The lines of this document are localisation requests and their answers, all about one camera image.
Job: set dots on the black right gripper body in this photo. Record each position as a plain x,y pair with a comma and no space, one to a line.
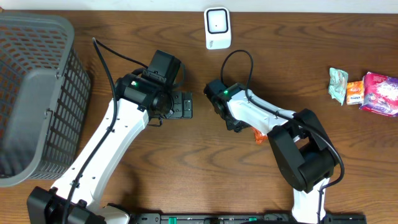
234,124

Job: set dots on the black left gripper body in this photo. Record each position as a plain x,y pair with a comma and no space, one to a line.
183,104

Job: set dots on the orange snack bar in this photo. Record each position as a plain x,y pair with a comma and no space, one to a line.
259,136

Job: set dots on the teal snack packet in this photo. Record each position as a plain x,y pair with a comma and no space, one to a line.
338,84

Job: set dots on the small orange white packet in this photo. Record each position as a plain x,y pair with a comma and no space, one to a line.
355,93

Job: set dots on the purple snack package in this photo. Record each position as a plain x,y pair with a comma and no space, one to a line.
380,94

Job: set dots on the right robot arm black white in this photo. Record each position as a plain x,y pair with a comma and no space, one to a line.
304,154

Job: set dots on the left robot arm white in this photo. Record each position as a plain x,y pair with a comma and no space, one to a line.
76,196

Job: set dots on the grey plastic mesh basket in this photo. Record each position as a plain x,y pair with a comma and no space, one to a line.
45,92

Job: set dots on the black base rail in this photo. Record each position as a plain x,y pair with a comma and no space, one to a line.
277,218

